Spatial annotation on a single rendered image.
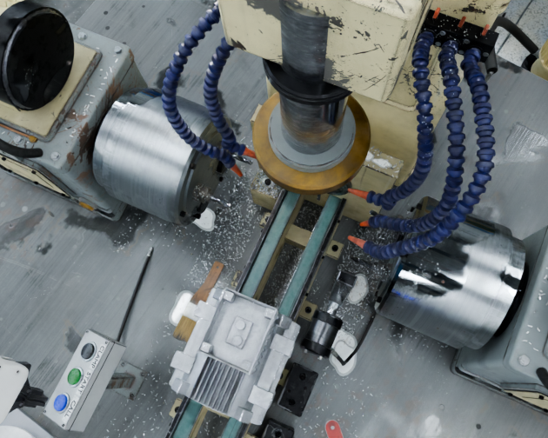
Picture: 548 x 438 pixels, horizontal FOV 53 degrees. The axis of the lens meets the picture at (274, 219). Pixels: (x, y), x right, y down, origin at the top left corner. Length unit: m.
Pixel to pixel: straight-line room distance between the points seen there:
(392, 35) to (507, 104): 1.07
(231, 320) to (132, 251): 0.47
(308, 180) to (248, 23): 0.30
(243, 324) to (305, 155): 0.33
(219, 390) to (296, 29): 0.65
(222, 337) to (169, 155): 0.35
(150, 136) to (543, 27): 1.54
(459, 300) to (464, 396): 0.40
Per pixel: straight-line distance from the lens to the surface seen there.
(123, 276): 1.38
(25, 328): 1.45
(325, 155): 0.80
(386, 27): 0.51
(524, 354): 1.01
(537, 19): 2.22
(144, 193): 1.08
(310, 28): 0.54
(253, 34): 0.60
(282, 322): 1.01
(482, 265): 1.00
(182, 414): 1.21
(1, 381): 0.99
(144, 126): 1.07
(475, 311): 1.01
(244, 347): 0.99
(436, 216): 0.83
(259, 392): 1.02
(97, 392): 1.11
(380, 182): 1.07
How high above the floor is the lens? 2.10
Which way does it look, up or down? 74 degrees down
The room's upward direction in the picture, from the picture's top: 9 degrees counter-clockwise
